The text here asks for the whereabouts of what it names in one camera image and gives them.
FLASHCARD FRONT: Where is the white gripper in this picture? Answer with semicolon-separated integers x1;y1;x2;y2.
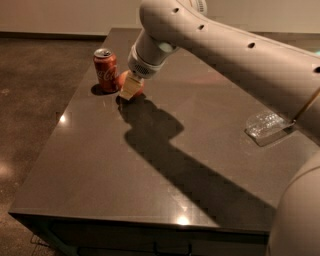
118;44;166;101

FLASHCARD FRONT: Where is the red apple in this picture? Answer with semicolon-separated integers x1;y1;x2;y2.
116;69;145;99

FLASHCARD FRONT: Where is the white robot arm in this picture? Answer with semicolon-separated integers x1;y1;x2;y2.
120;0;320;256

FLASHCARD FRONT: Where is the red coke can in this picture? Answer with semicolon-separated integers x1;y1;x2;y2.
93;48;118;93

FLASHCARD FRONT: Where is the clear plastic bottle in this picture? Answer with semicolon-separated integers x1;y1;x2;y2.
245;110;293;139

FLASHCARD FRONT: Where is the dark cabinet drawer handle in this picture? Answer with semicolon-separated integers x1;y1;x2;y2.
152;242;192;256

